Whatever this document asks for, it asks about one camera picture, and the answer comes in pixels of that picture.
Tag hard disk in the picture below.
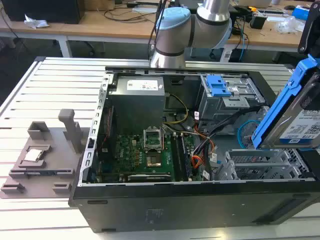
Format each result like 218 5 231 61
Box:
251 52 320 151

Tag blue data wire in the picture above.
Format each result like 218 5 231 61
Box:
236 119 262 152

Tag coloured power wire bundle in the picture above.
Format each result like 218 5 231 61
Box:
191 129 218 176

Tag metal disk bay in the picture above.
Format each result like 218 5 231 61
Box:
224 148 313 181

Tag black RAM slot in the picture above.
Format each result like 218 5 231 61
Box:
171 136 188 182

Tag blue cardboard box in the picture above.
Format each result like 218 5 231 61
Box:
292 6 313 20

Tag clear plastic bag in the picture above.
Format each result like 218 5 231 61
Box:
274 17 305 35

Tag small black motor block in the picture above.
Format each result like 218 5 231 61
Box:
249 13 267 30

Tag blue plastic latch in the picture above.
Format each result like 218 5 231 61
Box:
206 74 232 97

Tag grey metal drive cage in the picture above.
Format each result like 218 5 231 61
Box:
196 73 267 135

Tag RAM stick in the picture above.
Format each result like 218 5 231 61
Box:
180 134 195 180

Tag grey power supply unit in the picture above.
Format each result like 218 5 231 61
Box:
107 76 167 131

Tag metal socket cover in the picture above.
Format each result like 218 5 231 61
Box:
143 128 164 154

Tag CPU socket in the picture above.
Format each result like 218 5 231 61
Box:
146 152 164 168

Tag wooden desk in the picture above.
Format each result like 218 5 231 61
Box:
0 8 320 54

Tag black graphics card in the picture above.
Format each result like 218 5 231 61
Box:
127 174 172 182

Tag black case fan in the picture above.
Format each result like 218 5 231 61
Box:
98 106 116 151

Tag green motherboard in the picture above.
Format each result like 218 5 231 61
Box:
96 132 198 183

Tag black PC case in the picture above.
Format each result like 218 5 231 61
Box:
68 65 320 233

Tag large black box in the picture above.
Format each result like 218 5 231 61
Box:
2 0 86 25

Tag crumpled white paper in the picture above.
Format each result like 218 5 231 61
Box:
23 13 50 28

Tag silver CPU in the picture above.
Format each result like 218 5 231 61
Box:
23 148 43 162

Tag grey-brown parts rack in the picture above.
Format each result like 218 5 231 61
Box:
0 108 83 200

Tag thick black cable bundle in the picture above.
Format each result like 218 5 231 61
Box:
198 107 262 177

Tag yellow and black cable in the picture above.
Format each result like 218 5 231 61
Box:
164 93 190 125

